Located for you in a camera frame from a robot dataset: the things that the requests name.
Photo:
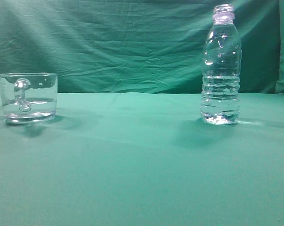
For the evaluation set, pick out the clear plastic water bottle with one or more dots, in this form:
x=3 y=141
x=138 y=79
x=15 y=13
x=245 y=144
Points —
x=221 y=66

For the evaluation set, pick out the green table cloth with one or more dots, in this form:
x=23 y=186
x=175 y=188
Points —
x=136 y=159

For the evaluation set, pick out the green backdrop cloth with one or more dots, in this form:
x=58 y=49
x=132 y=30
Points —
x=148 y=46

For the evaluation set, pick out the clear glass mug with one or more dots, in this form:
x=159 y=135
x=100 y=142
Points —
x=28 y=97

